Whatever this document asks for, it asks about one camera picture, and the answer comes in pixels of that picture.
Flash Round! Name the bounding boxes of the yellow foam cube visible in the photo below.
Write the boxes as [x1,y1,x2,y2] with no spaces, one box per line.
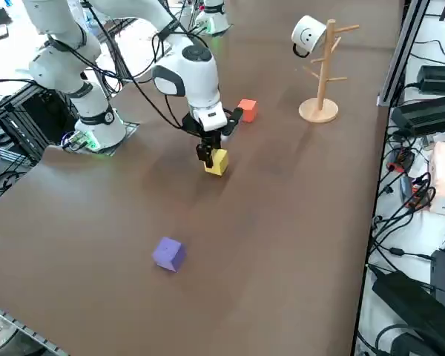
[203,148,230,177]

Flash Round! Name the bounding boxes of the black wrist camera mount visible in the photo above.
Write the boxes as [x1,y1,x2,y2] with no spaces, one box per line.
[222,107,245,137]

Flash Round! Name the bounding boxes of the black control box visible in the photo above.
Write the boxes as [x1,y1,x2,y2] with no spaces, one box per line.
[0,83,79,164]

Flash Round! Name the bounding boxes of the small black power adapter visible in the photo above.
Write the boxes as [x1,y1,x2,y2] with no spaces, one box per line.
[417,65,445,93]

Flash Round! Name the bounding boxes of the black orange charger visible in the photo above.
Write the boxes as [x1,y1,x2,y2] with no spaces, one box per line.
[400,174,437,213]

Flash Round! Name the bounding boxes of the slotted metal rail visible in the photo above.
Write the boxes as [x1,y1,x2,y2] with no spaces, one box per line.
[0,300,73,356]

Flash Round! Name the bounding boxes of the large black power brick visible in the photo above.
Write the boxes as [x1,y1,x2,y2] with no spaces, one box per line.
[372,270,445,356]

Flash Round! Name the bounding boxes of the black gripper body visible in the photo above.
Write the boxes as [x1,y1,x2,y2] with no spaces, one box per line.
[181,113,225,150]

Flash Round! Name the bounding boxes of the white smiley mug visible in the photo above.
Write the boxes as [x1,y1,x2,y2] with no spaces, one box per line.
[291,15,328,59]

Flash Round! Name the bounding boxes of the red foam cube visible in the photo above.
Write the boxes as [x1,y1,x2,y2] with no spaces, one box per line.
[238,99,259,123]

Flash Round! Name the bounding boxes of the aluminium profile post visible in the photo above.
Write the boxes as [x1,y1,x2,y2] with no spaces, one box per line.
[377,0,431,108]

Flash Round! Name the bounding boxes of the red black power plug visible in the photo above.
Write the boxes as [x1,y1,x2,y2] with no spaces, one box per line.
[387,148,416,172]

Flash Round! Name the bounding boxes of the purple foam cube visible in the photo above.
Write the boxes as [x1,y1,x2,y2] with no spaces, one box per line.
[151,237,188,274]

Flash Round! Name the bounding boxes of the wooden mug tree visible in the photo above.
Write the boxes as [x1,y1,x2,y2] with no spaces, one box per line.
[298,19,360,124]

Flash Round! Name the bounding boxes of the long black power adapter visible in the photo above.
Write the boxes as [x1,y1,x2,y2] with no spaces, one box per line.
[391,94,445,136]

